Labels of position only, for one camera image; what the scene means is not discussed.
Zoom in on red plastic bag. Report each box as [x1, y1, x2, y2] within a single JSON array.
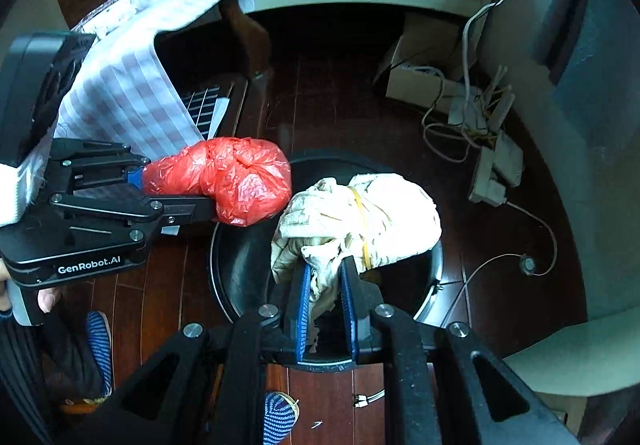
[[142, 138, 292, 227]]

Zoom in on beige patterned cloth bundle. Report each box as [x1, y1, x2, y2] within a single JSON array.
[[270, 173, 442, 345]]

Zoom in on black trash bucket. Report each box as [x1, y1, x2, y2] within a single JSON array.
[[210, 150, 444, 361]]

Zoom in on person left hand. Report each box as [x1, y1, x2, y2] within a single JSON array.
[[0, 260, 62, 313]]

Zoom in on checkered tablecloth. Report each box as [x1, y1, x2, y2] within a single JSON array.
[[1, 0, 221, 225]]

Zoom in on blue striped slipper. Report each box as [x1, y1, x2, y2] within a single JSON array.
[[86, 311, 113, 397], [262, 392, 299, 445]]

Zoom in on white power strip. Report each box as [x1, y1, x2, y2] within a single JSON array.
[[469, 131, 523, 207]]

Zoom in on cardboard box under bed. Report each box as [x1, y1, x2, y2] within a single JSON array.
[[386, 13, 464, 114]]

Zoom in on grey blue curtain right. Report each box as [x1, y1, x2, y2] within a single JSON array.
[[555, 0, 639, 165]]

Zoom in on white hanging cable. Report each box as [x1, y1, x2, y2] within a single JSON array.
[[459, 0, 522, 137]]

